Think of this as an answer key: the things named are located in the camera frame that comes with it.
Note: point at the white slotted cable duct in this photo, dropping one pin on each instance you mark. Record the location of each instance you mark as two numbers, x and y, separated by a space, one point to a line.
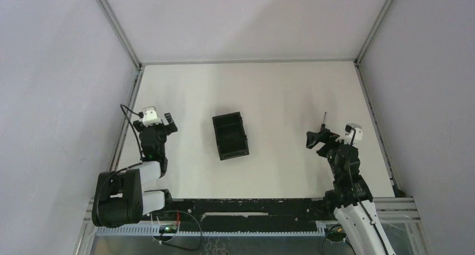
315 229

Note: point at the black plastic bin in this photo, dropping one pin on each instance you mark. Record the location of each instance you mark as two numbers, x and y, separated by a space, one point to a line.
231 139

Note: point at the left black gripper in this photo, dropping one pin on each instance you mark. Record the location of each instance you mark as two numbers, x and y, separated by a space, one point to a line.
154 126

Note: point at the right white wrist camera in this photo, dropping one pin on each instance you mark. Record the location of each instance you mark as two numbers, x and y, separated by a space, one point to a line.
352 134

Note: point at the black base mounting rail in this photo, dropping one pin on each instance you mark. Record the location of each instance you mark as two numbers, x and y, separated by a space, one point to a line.
260 214

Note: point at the aluminium frame profiles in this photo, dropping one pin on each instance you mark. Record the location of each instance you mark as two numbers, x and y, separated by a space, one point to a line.
398 210

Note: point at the black handled screwdriver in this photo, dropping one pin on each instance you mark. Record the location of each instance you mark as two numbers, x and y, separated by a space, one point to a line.
323 125

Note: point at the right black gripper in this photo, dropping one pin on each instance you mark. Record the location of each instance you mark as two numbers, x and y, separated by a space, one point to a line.
325 136

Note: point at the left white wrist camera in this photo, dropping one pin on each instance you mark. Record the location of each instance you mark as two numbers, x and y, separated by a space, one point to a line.
150 116

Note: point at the small green circuit board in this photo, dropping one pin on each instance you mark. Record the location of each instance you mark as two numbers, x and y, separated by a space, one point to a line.
168 229

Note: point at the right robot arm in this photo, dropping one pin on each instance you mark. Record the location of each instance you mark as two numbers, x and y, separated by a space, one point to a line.
350 201

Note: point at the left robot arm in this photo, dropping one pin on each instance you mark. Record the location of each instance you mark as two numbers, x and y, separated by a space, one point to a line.
120 197

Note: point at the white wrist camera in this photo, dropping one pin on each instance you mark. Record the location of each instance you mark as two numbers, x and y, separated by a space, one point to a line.
150 116
352 134

